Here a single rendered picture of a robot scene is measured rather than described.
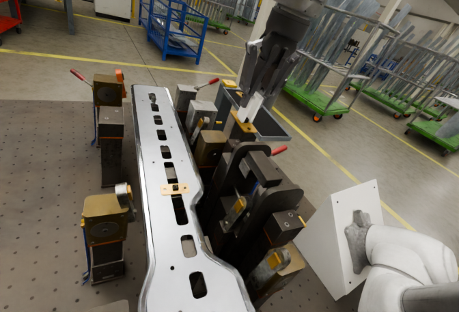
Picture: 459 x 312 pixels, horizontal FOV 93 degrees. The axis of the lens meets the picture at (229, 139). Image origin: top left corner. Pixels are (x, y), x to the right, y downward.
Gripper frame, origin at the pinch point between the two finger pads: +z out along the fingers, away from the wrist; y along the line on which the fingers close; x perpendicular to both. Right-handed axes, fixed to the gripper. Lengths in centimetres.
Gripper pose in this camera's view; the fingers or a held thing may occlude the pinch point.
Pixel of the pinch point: (249, 107)
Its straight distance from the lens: 51.5
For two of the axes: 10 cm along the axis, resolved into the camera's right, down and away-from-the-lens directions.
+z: -3.3, 7.5, 5.7
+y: 8.6, -0.1, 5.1
